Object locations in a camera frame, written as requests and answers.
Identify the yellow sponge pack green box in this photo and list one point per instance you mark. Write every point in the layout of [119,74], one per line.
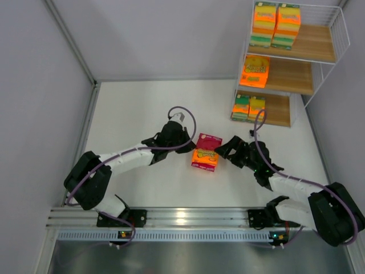
[263,24]

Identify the top wooden shelf board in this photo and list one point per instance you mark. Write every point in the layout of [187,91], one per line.
[313,44]

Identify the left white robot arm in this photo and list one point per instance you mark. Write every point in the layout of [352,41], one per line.
[92,181]

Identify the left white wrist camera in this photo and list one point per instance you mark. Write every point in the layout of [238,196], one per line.
[178,117]

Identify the Sponge Daddy yellow sponge box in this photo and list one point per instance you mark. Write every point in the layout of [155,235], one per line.
[256,104]

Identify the pink Scrub Mommy box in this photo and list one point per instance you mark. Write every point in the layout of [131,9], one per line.
[204,156]

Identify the green sponge orange pack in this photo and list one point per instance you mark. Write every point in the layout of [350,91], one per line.
[240,109]

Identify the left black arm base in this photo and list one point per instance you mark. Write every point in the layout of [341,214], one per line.
[122,218]

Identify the wooden shelf board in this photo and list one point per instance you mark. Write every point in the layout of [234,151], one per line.
[313,44]
[277,108]
[286,77]

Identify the Scrub Daddy orange box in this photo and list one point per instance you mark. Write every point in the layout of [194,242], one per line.
[255,71]

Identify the white wire shelf frame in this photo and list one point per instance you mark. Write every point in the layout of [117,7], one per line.
[318,15]

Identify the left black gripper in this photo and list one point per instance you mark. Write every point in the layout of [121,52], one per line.
[180,140]

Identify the slotted grey cable duct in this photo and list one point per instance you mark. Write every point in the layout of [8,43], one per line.
[171,235]

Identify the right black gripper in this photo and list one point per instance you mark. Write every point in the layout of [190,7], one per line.
[239,151]

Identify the aluminium mounting rail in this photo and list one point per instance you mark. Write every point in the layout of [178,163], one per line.
[155,217]

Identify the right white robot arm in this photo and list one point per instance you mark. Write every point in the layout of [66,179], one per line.
[328,210]

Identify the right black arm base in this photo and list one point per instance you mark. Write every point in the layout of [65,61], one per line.
[264,218]

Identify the middle wooden shelf board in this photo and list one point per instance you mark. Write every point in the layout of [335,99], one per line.
[286,77]

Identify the bottom wooden shelf board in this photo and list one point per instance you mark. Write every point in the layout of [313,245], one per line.
[277,108]

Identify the corner aluminium frame post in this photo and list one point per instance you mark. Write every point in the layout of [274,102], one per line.
[63,28]

